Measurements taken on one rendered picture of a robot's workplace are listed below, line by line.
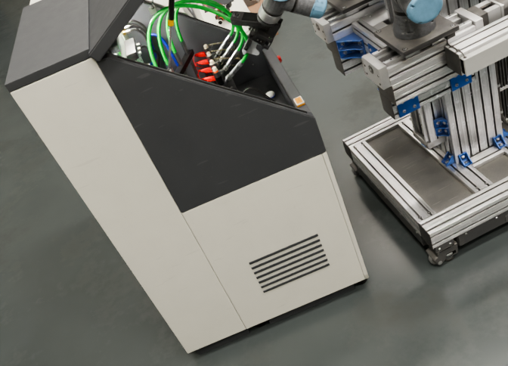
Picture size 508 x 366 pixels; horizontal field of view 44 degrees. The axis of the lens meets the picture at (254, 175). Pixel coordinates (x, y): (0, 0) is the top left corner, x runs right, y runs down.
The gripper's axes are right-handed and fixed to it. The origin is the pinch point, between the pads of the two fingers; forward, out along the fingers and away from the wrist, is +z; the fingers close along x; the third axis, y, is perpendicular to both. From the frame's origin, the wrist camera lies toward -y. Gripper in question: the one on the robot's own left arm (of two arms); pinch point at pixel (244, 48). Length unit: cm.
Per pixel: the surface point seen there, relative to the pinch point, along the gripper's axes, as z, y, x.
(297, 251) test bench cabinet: 50, 54, -42
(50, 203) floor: 236, -67, 6
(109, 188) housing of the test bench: 30, -23, -57
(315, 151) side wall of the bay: 10.8, 38.8, -20.6
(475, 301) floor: 36, 127, -38
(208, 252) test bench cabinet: 52, 20, -56
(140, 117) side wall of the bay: 5.6, -22.8, -40.4
